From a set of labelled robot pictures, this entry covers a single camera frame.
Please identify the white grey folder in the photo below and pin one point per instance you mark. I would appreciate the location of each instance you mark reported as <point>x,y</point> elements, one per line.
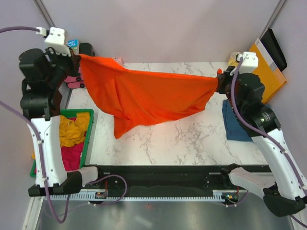
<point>267,55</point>

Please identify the blue treehouse paperback book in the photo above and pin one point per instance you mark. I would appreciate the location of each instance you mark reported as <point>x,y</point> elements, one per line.
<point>74,45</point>

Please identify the orange folder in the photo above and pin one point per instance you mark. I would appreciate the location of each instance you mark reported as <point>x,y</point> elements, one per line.
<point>270,76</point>

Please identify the folded blue t-shirt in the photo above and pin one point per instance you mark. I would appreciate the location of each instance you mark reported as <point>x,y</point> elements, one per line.
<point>234,131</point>

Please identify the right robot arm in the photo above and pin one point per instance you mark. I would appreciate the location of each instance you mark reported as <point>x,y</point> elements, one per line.
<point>285,193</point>

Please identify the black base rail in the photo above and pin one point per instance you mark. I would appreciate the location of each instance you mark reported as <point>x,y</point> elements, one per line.
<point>162,180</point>

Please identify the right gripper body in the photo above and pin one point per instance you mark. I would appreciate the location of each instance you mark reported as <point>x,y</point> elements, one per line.
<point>224,86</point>

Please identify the black folder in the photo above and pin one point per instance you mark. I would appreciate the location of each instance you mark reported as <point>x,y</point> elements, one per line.
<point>271,44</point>

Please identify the right aluminium frame post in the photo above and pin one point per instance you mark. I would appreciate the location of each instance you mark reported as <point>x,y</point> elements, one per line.
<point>273,17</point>

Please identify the magenta t-shirt in bin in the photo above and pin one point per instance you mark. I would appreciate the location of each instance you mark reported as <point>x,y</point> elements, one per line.
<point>71,156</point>

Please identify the small pink box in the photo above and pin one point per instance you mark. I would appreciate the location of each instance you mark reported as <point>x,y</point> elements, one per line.
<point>119,60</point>

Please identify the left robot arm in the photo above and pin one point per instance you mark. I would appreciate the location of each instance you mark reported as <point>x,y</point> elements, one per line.
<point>42,112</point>

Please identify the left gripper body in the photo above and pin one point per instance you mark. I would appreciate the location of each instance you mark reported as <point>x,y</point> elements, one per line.
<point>63,65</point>

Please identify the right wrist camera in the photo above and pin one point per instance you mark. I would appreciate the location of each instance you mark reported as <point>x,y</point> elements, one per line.
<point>250,62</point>

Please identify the green plastic bin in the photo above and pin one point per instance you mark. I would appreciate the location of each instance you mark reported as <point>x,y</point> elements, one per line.
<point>70,113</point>

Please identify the aluminium frame post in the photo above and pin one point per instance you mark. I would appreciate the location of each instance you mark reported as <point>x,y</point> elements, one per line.
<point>44,13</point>
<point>273,17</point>

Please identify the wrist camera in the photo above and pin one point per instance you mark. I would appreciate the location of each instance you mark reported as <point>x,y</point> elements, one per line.
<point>250,62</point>
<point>57,39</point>

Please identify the yellow t-shirt in bin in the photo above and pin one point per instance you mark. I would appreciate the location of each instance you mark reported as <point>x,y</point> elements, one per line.
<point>73,131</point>

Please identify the grey slotted cable duct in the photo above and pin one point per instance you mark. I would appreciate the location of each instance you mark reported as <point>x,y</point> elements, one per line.
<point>99,195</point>

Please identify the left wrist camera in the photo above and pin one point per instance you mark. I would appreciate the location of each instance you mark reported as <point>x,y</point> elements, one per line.
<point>57,39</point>

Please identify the left aluminium frame post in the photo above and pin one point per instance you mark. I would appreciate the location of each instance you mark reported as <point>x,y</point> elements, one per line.
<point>44,13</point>

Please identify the yellow mug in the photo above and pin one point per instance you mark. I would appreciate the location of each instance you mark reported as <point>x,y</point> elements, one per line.
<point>232,60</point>

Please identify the orange t-shirt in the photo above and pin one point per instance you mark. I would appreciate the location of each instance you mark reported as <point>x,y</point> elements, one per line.
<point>135,97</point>

